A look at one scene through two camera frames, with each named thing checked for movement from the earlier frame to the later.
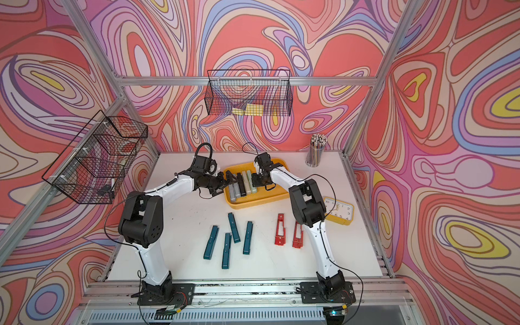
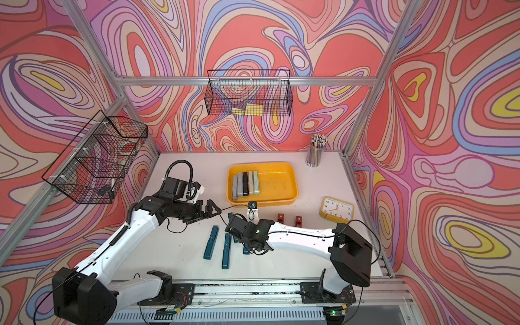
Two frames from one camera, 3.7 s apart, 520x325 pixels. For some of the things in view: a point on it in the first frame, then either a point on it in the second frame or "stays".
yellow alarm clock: x=342 y=212 stays
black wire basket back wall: x=251 y=92 stays
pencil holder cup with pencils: x=315 y=149 stays
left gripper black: x=223 y=183 -> x=200 y=214
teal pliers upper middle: x=234 y=228 stays
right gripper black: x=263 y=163 -> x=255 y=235
